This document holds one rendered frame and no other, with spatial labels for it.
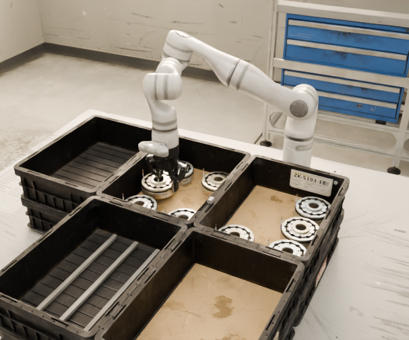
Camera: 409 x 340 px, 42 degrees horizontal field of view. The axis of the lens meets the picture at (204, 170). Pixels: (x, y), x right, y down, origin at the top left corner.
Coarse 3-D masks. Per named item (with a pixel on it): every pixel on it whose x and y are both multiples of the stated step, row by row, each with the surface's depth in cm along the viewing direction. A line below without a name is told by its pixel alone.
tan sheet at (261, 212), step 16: (256, 192) 162; (272, 192) 162; (240, 208) 155; (256, 208) 155; (272, 208) 155; (288, 208) 155; (240, 224) 149; (256, 224) 149; (272, 224) 148; (256, 240) 143; (272, 240) 143
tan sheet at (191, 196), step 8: (200, 176) 170; (192, 184) 166; (200, 184) 166; (176, 192) 162; (184, 192) 162; (192, 192) 162; (200, 192) 162; (160, 200) 158; (168, 200) 158; (176, 200) 158; (184, 200) 158; (192, 200) 158; (200, 200) 158; (160, 208) 155; (168, 208) 155; (176, 208) 155; (192, 208) 155
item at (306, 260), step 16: (272, 160) 158; (240, 176) 152; (336, 176) 151; (224, 192) 144; (208, 208) 138; (336, 208) 140; (240, 240) 127; (320, 240) 129; (288, 256) 122; (304, 256) 122
